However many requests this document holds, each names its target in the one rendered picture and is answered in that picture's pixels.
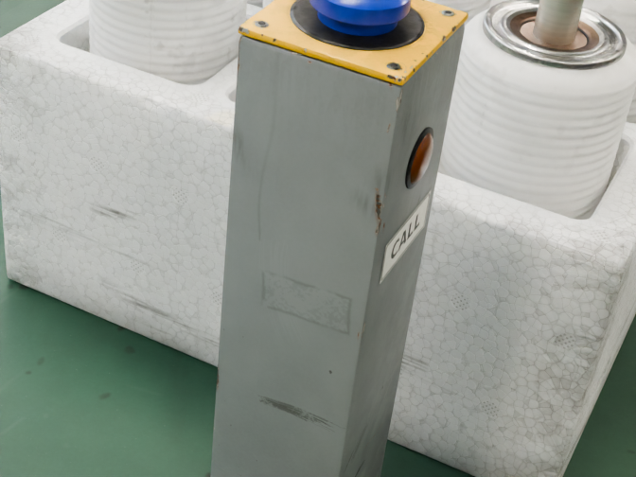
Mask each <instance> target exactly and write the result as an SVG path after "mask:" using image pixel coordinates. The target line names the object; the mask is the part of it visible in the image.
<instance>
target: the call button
mask: <svg viewBox="0 0 636 477"><path fill-rule="evenodd" d="M411 1H412V0H309V2H310V3H311V5H312V6H313V7H314V8H315V9H316V10H317V11H318V12H317V15H318V18H319V20H320V21H321V22H322V23H323V24H324V25H326V26H327V27H330V28H332V29H334V30H336V31H339V32H342V33H345V34H350V35H356V36H377V35H381V34H385V33H388V32H390V31H392V30H393V29H394V28H395V27H396V26H397V24H398V21H399V20H401V19H403V18H404V17H406V16H407V15H408V13H409V11H410V6H411Z"/></svg>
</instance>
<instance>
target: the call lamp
mask: <svg viewBox="0 0 636 477"><path fill-rule="evenodd" d="M432 154H433V137H432V134H431V133H430V132H429V133H427V134H426V135H425V137H424V138H423V139H422V141H421V143H420V145H419V147H418V149H417V151H416V154H415V159H414V161H413V165H412V169H411V177H410V179H411V184H412V185H413V184H415V183H417V182H418V181H419V180H420V179H421V178H422V177H423V175H424V173H425V171H426V170H427V167H428V165H429V163H430V161H431V157H432Z"/></svg>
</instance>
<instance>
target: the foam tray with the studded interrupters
mask: <svg viewBox="0 0 636 477"><path fill-rule="evenodd" d="M89 21H90V19H89V0H66V1H64V2H62V3H61V4H59V5H57V6H56V7H55V8H53V9H50V10H49V11H47V12H45V13H43V14H42V15H40V16H38V17H36V18H35V19H33V20H31V21H29V22H28V23H26V24H24V25H22V26H20V27H18V28H16V29H15V30H13V31H12V32H10V33H9V34H7V35H5V36H3V37H2V38H0V185H1V198H2V211H3V224H4V238H5V251H6V264H7V276H8V278H9V279H11V280H14V281H16V282H18V283H21V284H23V285H25V286H28V287H30V288H31V289H34V290H36V291H38V292H42V293H45V294H47V295H49V296H52V297H54V298H56V299H59V300H61V301H63V302H65V303H67V304H69V305H72V306H74V307H77V308H79V309H83V310H85V311H87V312H90V313H92V314H94V315H96V316H98V317H100V318H103V319H105V320H107V321H110V322H112V323H115V324H117V325H119V326H122V327H124V328H127V329H129V330H131V331H134V332H136V333H138V334H141V335H143V336H146V337H148V338H150V339H153V340H154V341H156V342H159V343H161V344H163V345H167V346H169V347H172V348H174V349H176V350H179V351H181V352H184V353H186V354H187V355H190V356H192V357H194V358H197V359H199V360H201V361H204V362H207V363H210V364H212V365H214V366H217V367H218V359H219V345H220V331H221V303H222V288H223V274H224V260H225V245H226V231H227V217H228V202H229V187H230V173H231V159H232V145H233V130H234V115H235V101H236V87H237V72H238V58H236V59H235V60H233V61H232V62H230V63H229V64H228V65H227V66H225V67H224V68H223V69H222V70H221V71H220V72H218V73H217V74H216V75H215V76H213V77H212V78H211V79H209V80H208V81H206V82H205V83H202V84H198V85H183V84H180V83H177V82H174V81H171V80H168V79H163V78H160V77H157V76H154V75H153V74H150V73H147V72H144V71H141V70H138V69H135V68H132V67H129V66H127V65H124V64H122V63H119V62H114V61H111V60H108V59H105V58H102V57H100V56H97V55H95V54H92V53H90V43H89V41H90V35H89V30H90V27H89ZM635 314H636V124H635V123H628V122H626V123H625V127H624V130H623V133H622V136H621V140H620V143H619V147H618V150H617V152H616V157H615V159H614V162H613V167H612V169H611V173H610V177H609V182H608V185H607V188H606V192H605V194H604V196H603V198H602V200H601V201H600V203H599V205H598V206H597V208H596V209H595V211H594V213H593V215H592V216H591V217H590V218H589V219H587V220H575V219H571V218H568V217H565V216H562V215H559V214H557V213H554V212H551V211H548V210H545V209H542V208H540V207H537V206H534V205H532V204H529V203H524V202H521V201H518V200H515V199H512V198H510V197H507V196H504V195H502V194H499V193H496V192H493V191H490V190H487V189H484V188H481V187H479V186H477V185H472V184H469V183H466V182H463V181H460V180H457V179H454V178H451V177H450V176H447V175H444V174H441V173H438V172H437V178H436V183H435V188H434V193H433V202H432V207H431V213H430V217H429V222H428V227H427V233H426V237H425V242H424V248H423V253H422V258H421V263H420V268H419V273H418V278H417V283H416V288H415V298H414V303H413V307H412V313H411V318H410V323H409V327H408V333H407V338H406V343H405V348H404V353H403V358H402V363H401V368H400V373H399V378H398V384H397V392H396V398H395V403H394V408H393V412H392V418H391V423H390V428H389V433H388V438H387V439H388V440H390V441H393V442H395V443H398V444H400V445H401V446H404V447H406V448H408V449H411V450H413V451H417V452H419V453H421V454H424V455H426V456H429V457H431V458H432V459H435V460H437V461H439V462H442V463H444V464H446V465H449V466H451V467H453V468H457V469H459V470H462V471H464V472H466V473H468V474H470V475H473V476H475V477H563V474H564V472H565V470H566V468H567V466H568V464H569V462H570V460H571V458H572V455H573V453H574V450H575V447H576V445H577V443H578V441H579V438H580V436H581V434H582V433H583V431H584V428H585V426H586V424H587V422H588V419H589V417H590V415H591V413H592V409H593V407H594V405H595V403H596V401H597V399H598V397H599V395H600V392H601V390H602V388H603V386H604V383H605V381H606V379H607V377H608V375H609V372H610V370H611V368H612V365H613V363H614V361H615V359H616V356H617V354H618V352H619V350H620V348H621V345H622V343H623V341H624V339H625V337H626V335H627V332H628V329H629V327H630V325H631V323H632V321H633V318H634V316H635Z"/></svg>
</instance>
